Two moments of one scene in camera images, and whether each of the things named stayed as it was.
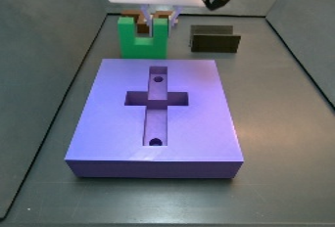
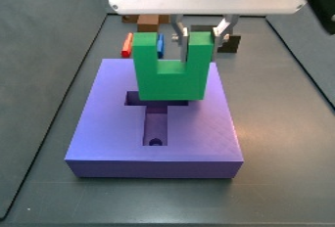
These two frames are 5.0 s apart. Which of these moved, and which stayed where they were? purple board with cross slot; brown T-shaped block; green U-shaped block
Moved: green U-shaped block
Stayed: purple board with cross slot; brown T-shaped block
